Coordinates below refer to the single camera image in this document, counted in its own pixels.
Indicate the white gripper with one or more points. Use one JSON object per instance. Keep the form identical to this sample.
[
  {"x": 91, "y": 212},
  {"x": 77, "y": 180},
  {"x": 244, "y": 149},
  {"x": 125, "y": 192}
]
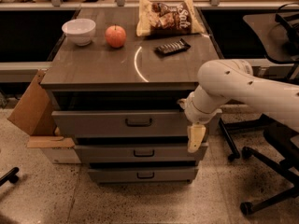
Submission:
[{"x": 193, "y": 113}]

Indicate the grey top drawer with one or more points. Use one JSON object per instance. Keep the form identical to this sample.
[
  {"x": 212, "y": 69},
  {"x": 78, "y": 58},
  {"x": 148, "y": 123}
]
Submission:
[{"x": 108, "y": 124}]

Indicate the grey drawer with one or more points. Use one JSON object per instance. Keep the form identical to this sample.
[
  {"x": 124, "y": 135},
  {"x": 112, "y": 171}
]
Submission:
[
  {"x": 108, "y": 124},
  {"x": 139, "y": 153},
  {"x": 137, "y": 175}
]

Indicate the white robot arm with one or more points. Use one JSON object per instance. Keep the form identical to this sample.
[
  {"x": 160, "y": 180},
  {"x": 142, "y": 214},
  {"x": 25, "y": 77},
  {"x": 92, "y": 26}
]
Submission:
[{"x": 220, "y": 81}]

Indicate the grey drawer cabinet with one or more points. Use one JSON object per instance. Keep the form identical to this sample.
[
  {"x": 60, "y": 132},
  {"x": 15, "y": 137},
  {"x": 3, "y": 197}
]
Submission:
[{"x": 134, "y": 77}]

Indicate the grey bottom drawer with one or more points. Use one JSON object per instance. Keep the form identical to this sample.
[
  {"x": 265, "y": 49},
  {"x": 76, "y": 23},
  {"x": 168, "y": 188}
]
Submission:
[{"x": 137, "y": 175}]

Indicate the grey middle drawer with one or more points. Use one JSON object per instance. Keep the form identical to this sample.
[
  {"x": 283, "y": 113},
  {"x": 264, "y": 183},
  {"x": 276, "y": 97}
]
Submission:
[{"x": 139, "y": 153}]

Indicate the black candy bar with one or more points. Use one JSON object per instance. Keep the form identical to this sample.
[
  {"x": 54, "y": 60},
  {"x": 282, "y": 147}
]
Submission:
[{"x": 172, "y": 48}]

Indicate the chips bag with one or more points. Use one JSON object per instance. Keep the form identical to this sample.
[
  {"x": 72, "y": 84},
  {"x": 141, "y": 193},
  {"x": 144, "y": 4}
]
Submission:
[{"x": 156, "y": 18}]

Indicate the red apple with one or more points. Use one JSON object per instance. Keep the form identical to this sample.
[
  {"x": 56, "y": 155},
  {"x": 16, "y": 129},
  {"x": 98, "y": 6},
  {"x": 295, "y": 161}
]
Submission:
[{"x": 115, "y": 36}]

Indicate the white bowl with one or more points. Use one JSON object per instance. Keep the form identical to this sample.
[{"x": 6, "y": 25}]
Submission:
[{"x": 80, "y": 31}]

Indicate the brown cardboard box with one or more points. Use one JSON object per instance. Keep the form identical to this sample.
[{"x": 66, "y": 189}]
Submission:
[{"x": 32, "y": 115}]

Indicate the black chair leg left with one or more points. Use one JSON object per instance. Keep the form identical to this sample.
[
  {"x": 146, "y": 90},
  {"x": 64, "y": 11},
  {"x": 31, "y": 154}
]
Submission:
[{"x": 10, "y": 176}]

